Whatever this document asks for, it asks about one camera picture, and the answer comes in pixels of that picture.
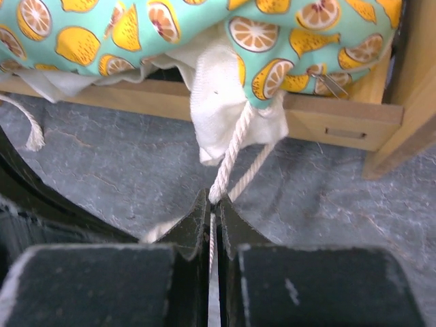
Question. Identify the lemon print cushion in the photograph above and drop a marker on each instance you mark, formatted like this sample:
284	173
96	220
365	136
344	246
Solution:
229	53

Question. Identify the wooden pet bed frame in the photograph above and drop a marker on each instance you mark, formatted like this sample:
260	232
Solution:
389	112

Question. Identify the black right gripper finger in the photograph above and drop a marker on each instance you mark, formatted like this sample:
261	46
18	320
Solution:
33	213
265	284
62	282

